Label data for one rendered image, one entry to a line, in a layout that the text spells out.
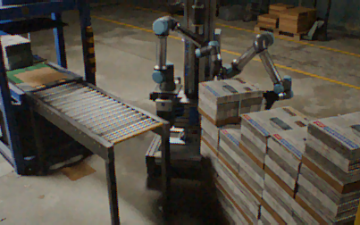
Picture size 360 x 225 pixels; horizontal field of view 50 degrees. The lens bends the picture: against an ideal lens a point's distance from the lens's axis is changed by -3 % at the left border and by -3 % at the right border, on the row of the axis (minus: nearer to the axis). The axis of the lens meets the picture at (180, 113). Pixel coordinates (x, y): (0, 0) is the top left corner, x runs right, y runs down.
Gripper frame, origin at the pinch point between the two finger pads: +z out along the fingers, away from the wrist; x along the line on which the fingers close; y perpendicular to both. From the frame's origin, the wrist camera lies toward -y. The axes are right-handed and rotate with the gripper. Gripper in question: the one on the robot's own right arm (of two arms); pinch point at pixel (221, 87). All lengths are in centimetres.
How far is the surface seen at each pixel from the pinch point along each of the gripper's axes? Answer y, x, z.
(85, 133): -9, -106, 16
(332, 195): 130, -21, 69
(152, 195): -63, -54, 78
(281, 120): 74, -2, 33
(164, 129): -5, -49, 24
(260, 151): 73, -20, 48
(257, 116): 65, -12, 28
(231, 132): 29.2, -13.4, 35.1
